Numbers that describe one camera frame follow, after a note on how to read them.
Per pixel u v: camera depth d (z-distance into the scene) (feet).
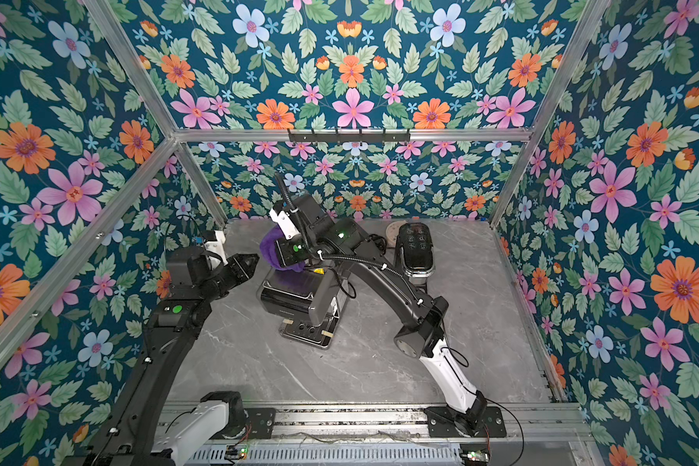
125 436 1.25
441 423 2.37
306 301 2.18
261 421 2.42
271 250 2.21
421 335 1.86
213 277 1.97
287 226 2.04
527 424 2.45
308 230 1.74
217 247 2.13
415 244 2.76
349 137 3.02
